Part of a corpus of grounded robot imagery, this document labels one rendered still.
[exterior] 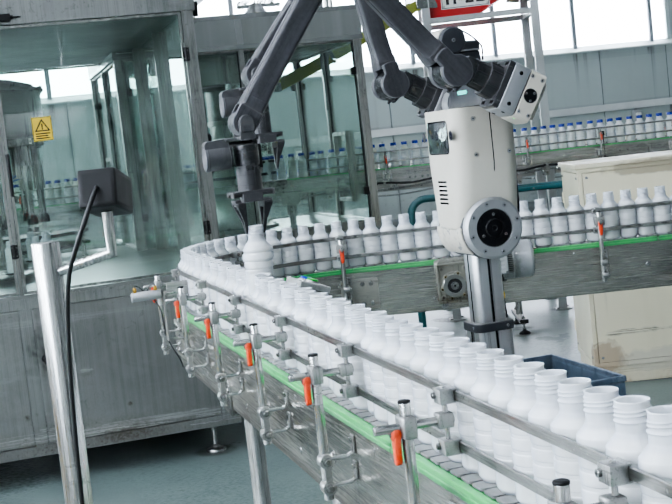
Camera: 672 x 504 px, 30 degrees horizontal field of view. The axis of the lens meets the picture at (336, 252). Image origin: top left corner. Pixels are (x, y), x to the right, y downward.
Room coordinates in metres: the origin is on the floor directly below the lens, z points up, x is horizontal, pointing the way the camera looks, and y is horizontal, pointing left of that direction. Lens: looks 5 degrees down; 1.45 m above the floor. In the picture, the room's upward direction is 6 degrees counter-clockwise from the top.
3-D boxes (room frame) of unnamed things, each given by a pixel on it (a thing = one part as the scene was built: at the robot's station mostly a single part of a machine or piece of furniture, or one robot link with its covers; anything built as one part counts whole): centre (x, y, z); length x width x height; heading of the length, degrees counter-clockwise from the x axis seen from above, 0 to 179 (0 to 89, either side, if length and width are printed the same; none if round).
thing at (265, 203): (2.88, 0.17, 1.31); 0.07 x 0.07 x 0.09; 16
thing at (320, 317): (2.31, 0.03, 1.08); 0.06 x 0.06 x 0.17
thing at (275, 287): (2.65, 0.13, 1.08); 0.06 x 0.06 x 0.17
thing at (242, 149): (2.88, 0.18, 1.44); 0.07 x 0.06 x 0.07; 105
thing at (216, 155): (2.87, 0.22, 1.47); 0.12 x 0.09 x 0.12; 105
